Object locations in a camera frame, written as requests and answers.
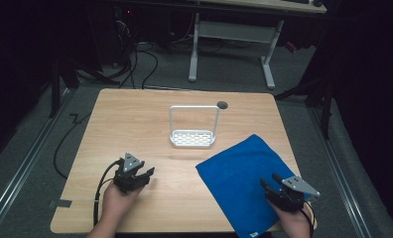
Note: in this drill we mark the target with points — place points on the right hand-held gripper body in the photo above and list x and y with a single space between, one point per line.
292 195

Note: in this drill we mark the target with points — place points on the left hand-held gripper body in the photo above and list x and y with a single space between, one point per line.
128 180

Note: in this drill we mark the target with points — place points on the blue cloth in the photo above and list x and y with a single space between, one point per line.
237 185

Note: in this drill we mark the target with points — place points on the person's left hand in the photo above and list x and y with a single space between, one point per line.
116 203

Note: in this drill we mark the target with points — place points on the person's right hand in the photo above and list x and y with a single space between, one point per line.
293 223

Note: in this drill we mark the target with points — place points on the grey tape strip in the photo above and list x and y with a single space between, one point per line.
61 203

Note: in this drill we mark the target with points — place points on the black round table grommet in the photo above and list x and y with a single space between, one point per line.
222 105

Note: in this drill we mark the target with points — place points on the black metal stand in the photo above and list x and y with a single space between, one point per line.
323 99
57 86

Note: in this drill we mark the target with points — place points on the small red object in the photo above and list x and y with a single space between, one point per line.
291 47

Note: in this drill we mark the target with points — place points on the desk with white legs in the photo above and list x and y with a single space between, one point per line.
234 31

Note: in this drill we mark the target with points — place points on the metal floor rail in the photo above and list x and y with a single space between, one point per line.
22 168
341 175

